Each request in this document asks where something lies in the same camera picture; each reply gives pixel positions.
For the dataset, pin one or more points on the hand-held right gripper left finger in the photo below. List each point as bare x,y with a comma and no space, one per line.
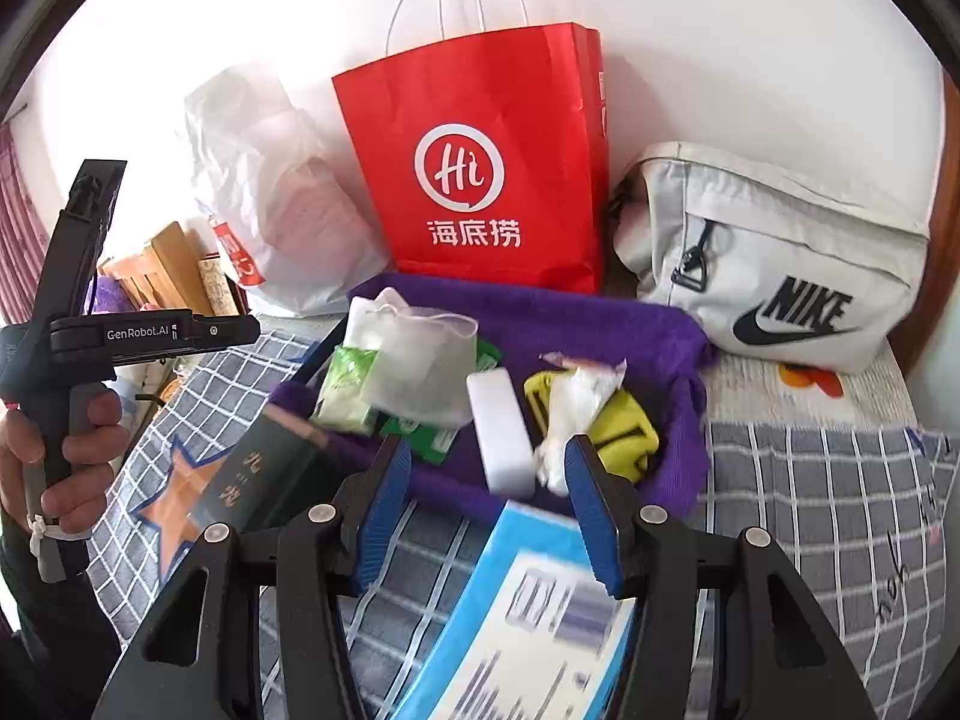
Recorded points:
379,514

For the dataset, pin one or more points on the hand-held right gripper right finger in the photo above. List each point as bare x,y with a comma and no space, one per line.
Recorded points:
596,514

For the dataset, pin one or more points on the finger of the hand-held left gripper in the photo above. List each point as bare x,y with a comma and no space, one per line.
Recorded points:
225,330

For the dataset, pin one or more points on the blue tissue pack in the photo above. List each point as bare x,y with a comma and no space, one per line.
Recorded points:
525,615

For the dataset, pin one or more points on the white sponge block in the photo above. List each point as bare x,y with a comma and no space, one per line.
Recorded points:
502,427

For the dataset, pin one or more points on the person's left forearm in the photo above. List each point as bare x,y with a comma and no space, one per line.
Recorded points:
52,630

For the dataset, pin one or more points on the person's left hand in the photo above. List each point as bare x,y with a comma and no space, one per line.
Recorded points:
90,450

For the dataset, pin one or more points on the purple plush toy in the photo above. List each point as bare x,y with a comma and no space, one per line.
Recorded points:
112,294

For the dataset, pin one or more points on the pink curtain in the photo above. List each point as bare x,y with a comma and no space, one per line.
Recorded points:
19,232

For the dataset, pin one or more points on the dark green snack packet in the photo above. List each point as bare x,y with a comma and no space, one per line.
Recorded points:
420,442

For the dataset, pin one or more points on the wooden headboard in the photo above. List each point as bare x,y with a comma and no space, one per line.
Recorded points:
161,262

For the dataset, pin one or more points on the crumpled clear plastic wrapper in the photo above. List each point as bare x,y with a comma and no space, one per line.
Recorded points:
574,405

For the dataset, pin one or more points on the dark green tin box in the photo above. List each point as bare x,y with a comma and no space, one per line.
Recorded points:
270,472

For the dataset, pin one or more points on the light green snack packet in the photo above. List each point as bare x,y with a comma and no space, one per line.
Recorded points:
345,390

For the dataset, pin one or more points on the white plastic shopping bag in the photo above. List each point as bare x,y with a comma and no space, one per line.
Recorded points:
277,202

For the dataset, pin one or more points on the clear plastic bag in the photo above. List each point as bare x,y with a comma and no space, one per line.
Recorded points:
420,360

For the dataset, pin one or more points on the grey plaid blanket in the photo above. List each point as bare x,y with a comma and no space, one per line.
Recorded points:
795,510

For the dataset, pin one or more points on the white printed bed sheet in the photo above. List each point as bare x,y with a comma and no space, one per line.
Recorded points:
765,390

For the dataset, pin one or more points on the purple towel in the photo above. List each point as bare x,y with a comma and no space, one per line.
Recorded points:
465,315

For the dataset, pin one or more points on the red paper bag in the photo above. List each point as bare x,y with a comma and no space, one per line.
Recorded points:
480,165

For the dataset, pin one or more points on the grey sling bag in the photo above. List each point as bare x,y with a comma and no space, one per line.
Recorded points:
780,255

